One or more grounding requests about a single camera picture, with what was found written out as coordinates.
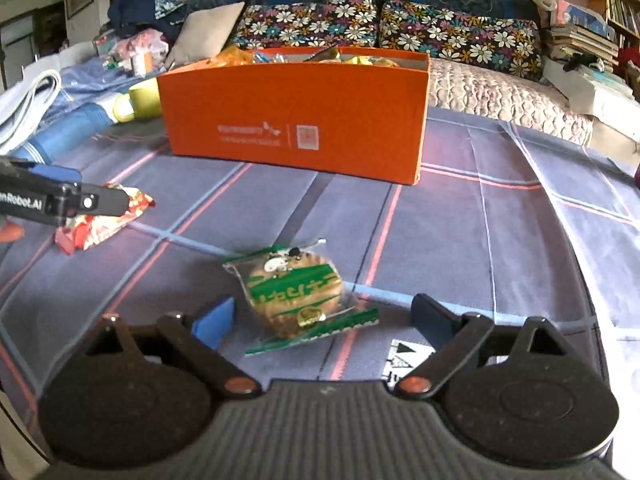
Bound green cookie packet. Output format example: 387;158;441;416
223;239;379;357

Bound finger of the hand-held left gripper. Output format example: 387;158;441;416
0;157;83;184
77;185;132;218

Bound beige pillow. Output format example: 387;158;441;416
164;2;246;67

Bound stack of books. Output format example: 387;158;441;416
547;25;621;63

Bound orange cardboard box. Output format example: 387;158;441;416
157;47;431;186

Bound dark blue clothing pile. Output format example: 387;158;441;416
107;0;196;41

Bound plaid blue blanket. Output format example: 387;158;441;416
0;105;640;461

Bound green mug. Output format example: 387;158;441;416
112;79;162;123

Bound white blanket label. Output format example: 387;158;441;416
382;340;436;386

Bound white box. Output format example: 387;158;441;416
542;57;640;138

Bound wooden bookshelf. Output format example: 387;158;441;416
605;0;640;51

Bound blue printed package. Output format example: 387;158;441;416
555;0;611;36

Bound pink crumpled cloth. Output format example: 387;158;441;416
107;30;171;63

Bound pink quilted sofa cover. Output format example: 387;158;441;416
427;57;596;146

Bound red yellow snack packet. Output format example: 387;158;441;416
55;185;155;253

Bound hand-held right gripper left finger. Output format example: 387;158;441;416
85;297;263;400

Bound golden transparent snack packet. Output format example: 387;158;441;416
345;54;401;68

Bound floral cushion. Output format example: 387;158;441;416
377;1;543;81
227;0;379;52

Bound white plastic bag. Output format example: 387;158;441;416
0;42;63;153

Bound red cloth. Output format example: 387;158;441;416
617;45;640;91

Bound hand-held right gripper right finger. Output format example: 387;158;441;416
395;293;571;400

